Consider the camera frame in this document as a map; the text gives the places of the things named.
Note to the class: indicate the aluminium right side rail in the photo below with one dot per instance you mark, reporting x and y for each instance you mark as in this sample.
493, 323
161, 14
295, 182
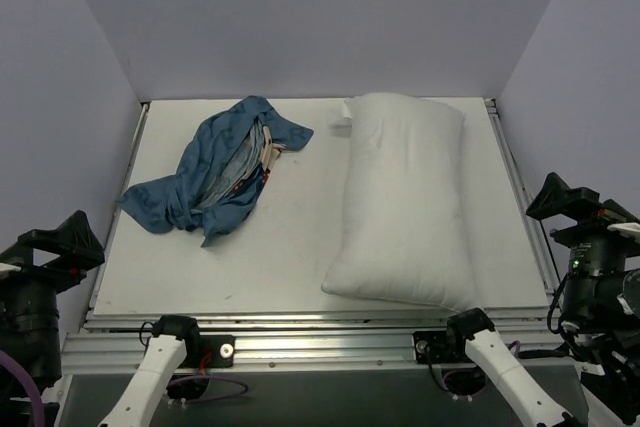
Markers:
537, 235

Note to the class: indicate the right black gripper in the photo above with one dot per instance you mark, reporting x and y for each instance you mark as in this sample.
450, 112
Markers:
584, 232

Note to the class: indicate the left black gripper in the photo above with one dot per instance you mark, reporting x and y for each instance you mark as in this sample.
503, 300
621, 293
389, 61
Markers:
45, 261

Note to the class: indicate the white pillow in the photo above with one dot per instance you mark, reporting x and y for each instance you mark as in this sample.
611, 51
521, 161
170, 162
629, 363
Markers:
404, 236

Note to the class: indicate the aluminium front rail frame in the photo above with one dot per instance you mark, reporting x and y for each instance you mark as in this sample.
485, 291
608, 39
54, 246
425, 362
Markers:
333, 341

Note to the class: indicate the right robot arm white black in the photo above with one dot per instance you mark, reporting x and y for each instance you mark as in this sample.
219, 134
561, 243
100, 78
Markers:
598, 303

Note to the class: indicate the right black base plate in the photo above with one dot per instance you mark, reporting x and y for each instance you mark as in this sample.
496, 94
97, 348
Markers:
433, 347

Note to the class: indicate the blue patterned pillowcase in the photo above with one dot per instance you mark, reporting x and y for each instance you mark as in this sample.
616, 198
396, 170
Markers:
221, 173

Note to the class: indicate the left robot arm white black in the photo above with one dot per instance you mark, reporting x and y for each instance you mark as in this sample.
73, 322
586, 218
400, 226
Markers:
39, 266

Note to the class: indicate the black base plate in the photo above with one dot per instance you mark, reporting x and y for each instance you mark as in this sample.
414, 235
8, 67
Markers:
212, 352
433, 347

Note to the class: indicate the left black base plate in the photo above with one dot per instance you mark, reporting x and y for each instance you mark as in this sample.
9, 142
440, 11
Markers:
212, 352

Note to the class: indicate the aluminium left side rail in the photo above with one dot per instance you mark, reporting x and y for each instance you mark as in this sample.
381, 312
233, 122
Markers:
138, 133

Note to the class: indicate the aluminium rail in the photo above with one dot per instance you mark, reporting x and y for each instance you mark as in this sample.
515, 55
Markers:
537, 235
138, 133

